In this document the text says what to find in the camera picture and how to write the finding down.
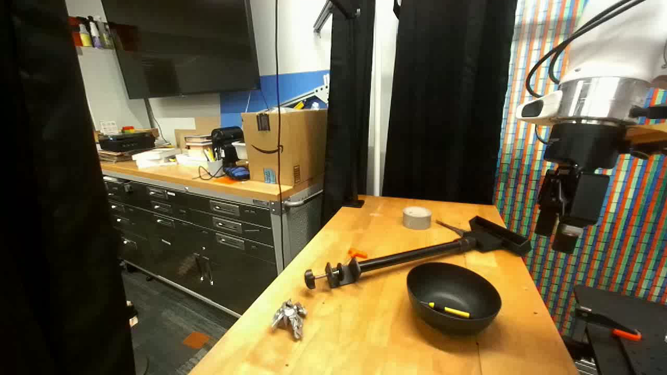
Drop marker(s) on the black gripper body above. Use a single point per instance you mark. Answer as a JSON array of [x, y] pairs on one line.
[[583, 143]]

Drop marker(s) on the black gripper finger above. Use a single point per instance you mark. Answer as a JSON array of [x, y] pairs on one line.
[[583, 201], [549, 203]]

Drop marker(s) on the small orange object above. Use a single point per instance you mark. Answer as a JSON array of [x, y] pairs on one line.
[[356, 254]]

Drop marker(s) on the black bowl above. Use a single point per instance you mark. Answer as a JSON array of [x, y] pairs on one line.
[[453, 297]]

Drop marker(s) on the small blue object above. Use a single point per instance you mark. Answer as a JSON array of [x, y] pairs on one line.
[[235, 172]]

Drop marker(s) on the multicoloured striped panel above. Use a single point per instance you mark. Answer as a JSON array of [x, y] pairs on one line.
[[626, 230]]

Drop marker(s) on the black side knob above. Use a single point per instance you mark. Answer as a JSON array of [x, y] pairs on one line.
[[648, 111]]

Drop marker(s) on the grey tape roll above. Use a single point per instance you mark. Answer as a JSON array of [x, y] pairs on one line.
[[415, 216]]

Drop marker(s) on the black metal plate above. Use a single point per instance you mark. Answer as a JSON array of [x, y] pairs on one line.
[[626, 333]]

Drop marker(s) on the wide black curtain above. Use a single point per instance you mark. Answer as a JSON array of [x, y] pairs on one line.
[[448, 96]]

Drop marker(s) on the yellow pen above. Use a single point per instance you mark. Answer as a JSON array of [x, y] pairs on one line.
[[448, 308]]

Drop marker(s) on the brown cardboard box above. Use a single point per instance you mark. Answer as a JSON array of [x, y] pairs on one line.
[[283, 147]]

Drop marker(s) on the silver metal fitting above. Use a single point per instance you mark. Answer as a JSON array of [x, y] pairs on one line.
[[291, 316]]

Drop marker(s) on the thin vertical pole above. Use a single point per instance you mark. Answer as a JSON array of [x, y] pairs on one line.
[[275, 96]]

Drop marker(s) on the black desktop device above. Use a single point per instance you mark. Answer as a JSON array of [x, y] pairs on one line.
[[226, 143]]

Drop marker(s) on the black drawer workbench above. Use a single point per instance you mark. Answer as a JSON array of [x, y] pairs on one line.
[[208, 236]]

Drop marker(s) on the orange floor marker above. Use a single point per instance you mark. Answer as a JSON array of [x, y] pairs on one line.
[[196, 340]]

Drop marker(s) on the white plastic container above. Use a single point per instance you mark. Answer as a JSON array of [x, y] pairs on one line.
[[156, 157]]

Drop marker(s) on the bottles on shelf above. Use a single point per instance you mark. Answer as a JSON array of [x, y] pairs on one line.
[[89, 31]]

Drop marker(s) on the dark foreground curtain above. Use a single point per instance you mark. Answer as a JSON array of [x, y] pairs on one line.
[[49, 188]]

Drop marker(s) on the tan wrist camera mount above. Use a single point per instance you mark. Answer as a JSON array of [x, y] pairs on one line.
[[646, 134]]

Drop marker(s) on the black wall monitor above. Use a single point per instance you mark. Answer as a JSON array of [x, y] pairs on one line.
[[182, 41]]

